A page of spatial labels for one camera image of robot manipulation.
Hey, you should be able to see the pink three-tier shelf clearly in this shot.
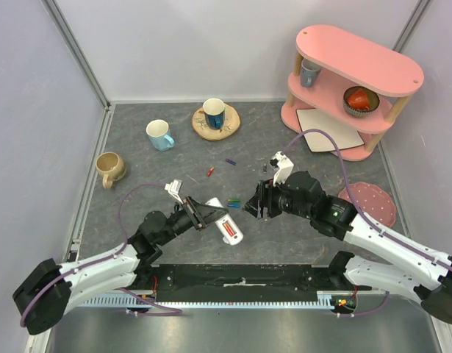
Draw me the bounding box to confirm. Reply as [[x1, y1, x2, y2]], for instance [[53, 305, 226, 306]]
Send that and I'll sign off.
[[281, 24, 424, 162]]

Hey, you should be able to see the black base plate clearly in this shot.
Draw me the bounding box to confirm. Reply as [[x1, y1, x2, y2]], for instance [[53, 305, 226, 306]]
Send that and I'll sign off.
[[129, 264, 354, 303]]

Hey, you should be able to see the pink dotted plate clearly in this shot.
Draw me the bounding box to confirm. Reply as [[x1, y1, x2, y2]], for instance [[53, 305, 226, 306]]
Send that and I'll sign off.
[[350, 182, 397, 227]]

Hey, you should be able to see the grey-blue mug on shelf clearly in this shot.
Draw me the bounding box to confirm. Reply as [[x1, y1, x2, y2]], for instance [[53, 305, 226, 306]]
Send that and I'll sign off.
[[300, 59, 321, 88]]

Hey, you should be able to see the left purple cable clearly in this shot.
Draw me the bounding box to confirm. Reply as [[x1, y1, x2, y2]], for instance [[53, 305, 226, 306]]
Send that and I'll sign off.
[[19, 182, 184, 328]]

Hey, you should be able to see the red cup in bowl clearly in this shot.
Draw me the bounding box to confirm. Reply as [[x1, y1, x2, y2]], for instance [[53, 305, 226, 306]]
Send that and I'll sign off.
[[346, 88, 370, 110]]

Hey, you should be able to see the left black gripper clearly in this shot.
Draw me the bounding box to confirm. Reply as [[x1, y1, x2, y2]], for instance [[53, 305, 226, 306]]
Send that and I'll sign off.
[[157, 194, 229, 246]]

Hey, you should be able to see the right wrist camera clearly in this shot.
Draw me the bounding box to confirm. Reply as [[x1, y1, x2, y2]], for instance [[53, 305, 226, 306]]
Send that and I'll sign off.
[[270, 151, 294, 186]]

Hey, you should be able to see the blue-white cable duct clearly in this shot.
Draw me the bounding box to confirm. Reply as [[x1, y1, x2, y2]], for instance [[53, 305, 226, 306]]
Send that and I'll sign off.
[[78, 292, 359, 308]]

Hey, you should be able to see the light blue mug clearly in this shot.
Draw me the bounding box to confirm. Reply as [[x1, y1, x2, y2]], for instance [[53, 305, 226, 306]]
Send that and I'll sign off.
[[146, 119, 175, 151]]

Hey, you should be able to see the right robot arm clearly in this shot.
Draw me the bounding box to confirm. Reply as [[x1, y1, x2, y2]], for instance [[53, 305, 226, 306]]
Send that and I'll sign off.
[[244, 171, 452, 324]]

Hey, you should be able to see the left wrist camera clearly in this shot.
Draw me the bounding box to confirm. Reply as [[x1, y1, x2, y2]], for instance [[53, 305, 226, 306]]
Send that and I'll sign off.
[[165, 179, 183, 204]]

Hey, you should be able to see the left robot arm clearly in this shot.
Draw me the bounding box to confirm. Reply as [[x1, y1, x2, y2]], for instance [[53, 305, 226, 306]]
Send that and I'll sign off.
[[12, 197, 242, 335]]

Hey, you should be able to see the dark blue mug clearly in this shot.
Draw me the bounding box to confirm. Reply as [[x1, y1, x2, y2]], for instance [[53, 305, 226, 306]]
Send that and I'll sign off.
[[202, 98, 225, 130]]

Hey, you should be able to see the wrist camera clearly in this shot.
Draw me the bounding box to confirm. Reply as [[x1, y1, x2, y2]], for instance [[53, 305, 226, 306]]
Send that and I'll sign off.
[[165, 179, 183, 204], [270, 151, 294, 186]]

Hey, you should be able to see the white square plate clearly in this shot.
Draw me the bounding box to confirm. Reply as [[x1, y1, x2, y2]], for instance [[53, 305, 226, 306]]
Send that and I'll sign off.
[[296, 109, 364, 152]]

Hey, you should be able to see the beige mug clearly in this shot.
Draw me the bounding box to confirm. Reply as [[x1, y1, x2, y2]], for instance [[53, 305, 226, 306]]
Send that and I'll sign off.
[[96, 151, 126, 190]]

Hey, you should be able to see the dark patterned bowl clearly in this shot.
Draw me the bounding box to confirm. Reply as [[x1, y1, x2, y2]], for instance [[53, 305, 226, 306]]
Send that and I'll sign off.
[[342, 86, 380, 118]]

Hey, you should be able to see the white remote control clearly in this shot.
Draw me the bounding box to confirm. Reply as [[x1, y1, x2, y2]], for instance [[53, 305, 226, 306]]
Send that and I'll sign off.
[[215, 213, 243, 246]]

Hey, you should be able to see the beige floral plate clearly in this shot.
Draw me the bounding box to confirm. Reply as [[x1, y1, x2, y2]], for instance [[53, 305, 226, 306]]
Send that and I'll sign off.
[[191, 103, 241, 141]]

